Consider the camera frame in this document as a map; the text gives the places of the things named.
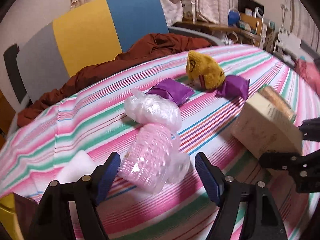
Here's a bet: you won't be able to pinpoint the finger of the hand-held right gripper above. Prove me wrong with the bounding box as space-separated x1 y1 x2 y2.
299 116 320 142
259 148 320 178

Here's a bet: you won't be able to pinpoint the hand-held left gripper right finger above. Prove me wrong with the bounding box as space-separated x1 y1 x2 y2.
194 152 288 240

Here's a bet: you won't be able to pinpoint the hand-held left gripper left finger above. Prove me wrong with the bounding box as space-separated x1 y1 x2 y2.
29 152 121 240

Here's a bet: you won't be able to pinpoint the beige cardboard box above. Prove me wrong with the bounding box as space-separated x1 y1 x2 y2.
230 100 303 158

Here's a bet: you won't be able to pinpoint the bagged pink plastic cups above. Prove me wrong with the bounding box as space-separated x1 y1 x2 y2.
117 124 190 194

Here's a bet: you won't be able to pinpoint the purple snack packet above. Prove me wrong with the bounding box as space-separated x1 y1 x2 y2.
215 75 250 99
146 79 195 105

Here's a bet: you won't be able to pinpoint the gold tin box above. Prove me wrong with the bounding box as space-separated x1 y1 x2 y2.
0 192 38 240

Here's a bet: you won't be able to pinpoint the yellow plush toy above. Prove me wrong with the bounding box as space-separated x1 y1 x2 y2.
185 50 225 89

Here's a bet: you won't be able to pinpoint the white foam block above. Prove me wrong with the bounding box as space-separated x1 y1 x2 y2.
59 150 98 183

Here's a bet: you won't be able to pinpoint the brown cracker packet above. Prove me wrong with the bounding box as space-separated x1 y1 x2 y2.
259 85 297 123

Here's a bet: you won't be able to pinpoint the pink cloth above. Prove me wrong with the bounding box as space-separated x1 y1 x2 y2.
294 57 320 90

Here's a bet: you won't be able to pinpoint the striped tablecloth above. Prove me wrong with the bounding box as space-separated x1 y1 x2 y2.
0 43 320 240

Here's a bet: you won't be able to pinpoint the bagged clear plastic cups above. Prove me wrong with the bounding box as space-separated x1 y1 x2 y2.
124 89 182 130

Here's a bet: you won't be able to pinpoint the wooden shelf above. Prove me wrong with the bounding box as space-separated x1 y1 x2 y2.
172 12 275 50

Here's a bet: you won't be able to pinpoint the wooden cabinet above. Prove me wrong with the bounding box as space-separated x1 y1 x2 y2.
0 90 15 134

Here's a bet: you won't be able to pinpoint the blue mug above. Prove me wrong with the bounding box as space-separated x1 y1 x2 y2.
228 9 241 27

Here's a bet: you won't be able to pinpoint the grey yellow blue chair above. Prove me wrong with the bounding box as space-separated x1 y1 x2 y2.
4 0 225 105

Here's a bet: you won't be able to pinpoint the rust brown cloth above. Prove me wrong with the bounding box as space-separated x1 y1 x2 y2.
17 33 212 128

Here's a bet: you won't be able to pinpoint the black rolled mat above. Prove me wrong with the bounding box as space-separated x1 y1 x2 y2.
4 44 28 103

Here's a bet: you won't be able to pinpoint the white printed box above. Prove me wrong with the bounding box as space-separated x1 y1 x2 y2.
181 0 197 22

